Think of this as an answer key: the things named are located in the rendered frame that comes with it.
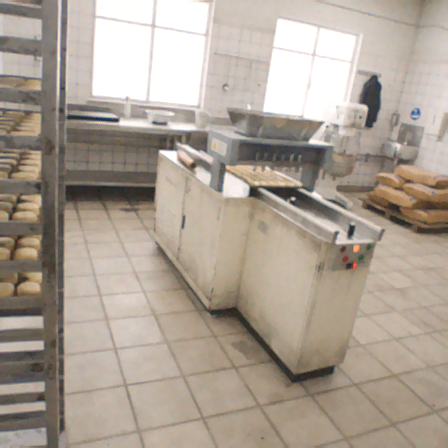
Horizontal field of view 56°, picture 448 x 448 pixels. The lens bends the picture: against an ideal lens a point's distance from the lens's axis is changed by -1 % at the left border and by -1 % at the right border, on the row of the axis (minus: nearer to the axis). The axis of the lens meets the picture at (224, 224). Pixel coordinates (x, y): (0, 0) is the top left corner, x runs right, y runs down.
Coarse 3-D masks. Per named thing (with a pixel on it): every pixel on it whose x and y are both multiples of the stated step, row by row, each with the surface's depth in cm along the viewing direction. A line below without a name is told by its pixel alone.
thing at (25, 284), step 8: (0, 280) 100; (8, 280) 101; (16, 280) 103; (24, 280) 102; (32, 280) 102; (40, 280) 104; (0, 288) 96; (8, 288) 97; (16, 288) 101; (24, 288) 98; (32, 288) 98; (40, 288) 102; (0, 296) 95
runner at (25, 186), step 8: (0, 184) 84; (8, 184) 84; (16, 184) 85; (24, 184) 85; (32, 184) 86; (40, 184) 86; (0, 192) 84; (8, 192) 85; (16, 192) 85; (24, 192) 86; (32, 192) 86; (40, 192) 87
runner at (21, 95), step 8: (0, 88) 78; (8, 88) 78; (16, 88) 79; (24, 88) 79; (0, 96) 78; (8, 96) 79; (16, 96) 79; (24, 96) 80; (32, 96) 80; (40, 96) 81; (32, 104) 81; (40, 104) 81
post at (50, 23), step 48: (48, 0) 73; (48, 48) 75; (48, 96) 78; (48, 144) 81; (48, 192) 84; (48, 240) 88; (48, 288) 92; (48, 336) 96; (48, 384) 100; (48, 432) 105
